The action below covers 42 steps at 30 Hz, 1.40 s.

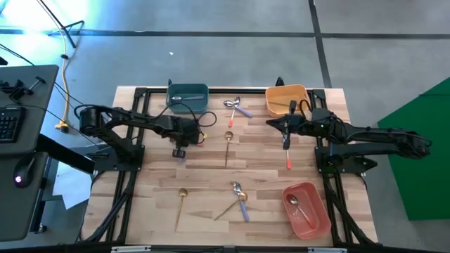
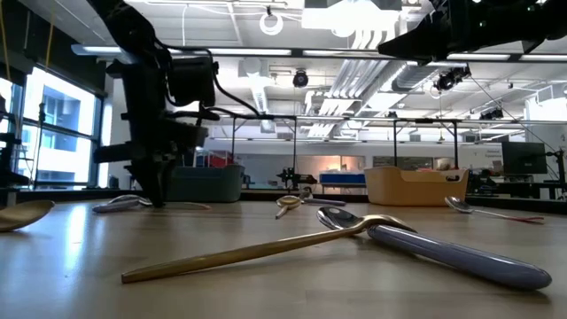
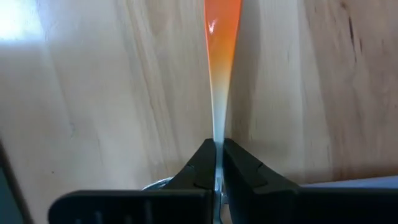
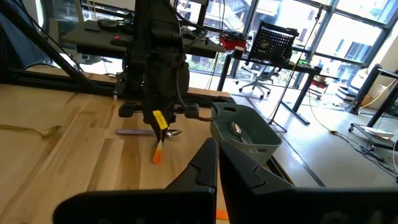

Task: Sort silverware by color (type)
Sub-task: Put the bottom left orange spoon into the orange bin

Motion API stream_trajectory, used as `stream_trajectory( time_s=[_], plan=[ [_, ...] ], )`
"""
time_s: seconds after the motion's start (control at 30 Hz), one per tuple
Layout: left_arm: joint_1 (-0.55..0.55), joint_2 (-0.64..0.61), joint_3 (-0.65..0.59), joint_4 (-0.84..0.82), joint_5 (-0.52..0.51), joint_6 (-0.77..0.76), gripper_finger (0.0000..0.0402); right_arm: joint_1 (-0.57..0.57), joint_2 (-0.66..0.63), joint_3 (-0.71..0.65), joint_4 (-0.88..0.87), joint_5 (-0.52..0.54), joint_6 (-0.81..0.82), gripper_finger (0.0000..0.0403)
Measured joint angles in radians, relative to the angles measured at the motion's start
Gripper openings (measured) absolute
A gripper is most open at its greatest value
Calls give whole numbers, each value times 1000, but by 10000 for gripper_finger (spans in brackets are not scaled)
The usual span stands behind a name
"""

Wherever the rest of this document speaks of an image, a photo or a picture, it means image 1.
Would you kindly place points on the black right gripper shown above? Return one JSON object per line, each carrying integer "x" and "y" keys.
{"x": 299, "y": 126}

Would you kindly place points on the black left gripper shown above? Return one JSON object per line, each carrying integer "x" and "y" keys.
{"x": 186, "y": 131}

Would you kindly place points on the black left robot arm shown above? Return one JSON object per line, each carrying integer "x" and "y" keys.
{"x": 140, "y": 121}

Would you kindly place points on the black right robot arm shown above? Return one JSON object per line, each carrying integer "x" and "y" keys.
{"x": 386, "y": 138}

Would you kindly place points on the dark green plastic bin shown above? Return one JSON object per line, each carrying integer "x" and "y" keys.
{"x": 188, "y": 107}

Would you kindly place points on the yellow-orange plastic bin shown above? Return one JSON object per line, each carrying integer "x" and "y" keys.
{"x": 281, "y": 93}

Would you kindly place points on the coral pink plastic bin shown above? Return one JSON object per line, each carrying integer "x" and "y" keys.
{"x": 316, "y": 204}

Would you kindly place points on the white paper sheet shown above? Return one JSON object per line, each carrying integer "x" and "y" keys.
{"x": 70, "y": 189}

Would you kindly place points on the white label strip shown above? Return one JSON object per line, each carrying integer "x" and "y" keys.
{"x": 130, "y": 249}
{"x": 327, "y": 250}

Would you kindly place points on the green board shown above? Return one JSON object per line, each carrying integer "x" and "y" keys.
{"x": 422, "y": 168}

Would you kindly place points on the black computer mouse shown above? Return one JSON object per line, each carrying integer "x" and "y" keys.
{"x": 26, "y": 168}

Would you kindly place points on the black tripod stand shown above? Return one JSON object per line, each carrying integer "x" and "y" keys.
{"x": 56, "y": 22}

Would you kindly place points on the black desk clamp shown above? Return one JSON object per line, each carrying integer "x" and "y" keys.
{"x": 17, "y": 92}

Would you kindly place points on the black keyboard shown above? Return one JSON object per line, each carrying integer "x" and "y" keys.
{"x": 10, "y": 124}

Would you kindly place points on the grey desk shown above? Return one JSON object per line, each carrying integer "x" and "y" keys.
{"x": 21, "y": 211}

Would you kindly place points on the black aluminium table frame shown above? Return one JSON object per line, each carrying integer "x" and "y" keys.
{"x": 228, "y": 91}

